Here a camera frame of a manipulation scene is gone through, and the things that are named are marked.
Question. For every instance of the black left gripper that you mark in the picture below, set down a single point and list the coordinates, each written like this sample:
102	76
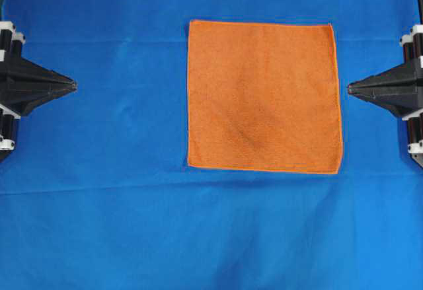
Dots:
17	103

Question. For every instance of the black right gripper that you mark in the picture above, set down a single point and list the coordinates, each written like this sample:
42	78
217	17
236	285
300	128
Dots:
401	102

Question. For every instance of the orange towel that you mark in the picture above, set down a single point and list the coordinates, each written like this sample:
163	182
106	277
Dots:
263	97

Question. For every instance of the blue table cloth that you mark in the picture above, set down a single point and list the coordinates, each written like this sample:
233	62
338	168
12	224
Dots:
98	194

